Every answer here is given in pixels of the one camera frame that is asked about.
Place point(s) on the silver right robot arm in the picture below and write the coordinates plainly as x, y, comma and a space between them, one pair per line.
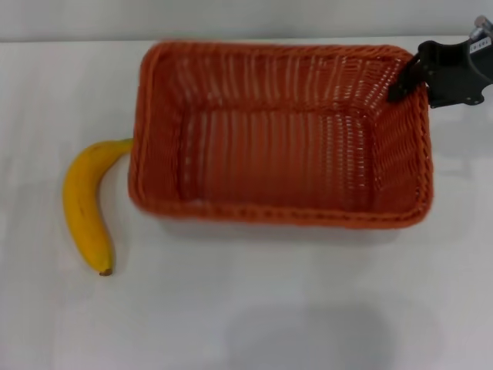
483, 25

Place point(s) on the yellow banana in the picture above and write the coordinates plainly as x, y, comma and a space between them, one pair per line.
82, 208

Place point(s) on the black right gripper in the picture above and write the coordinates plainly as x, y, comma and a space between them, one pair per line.
454, 67

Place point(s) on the orange woven plastic basket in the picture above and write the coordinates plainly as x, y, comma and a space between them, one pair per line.
277, 162

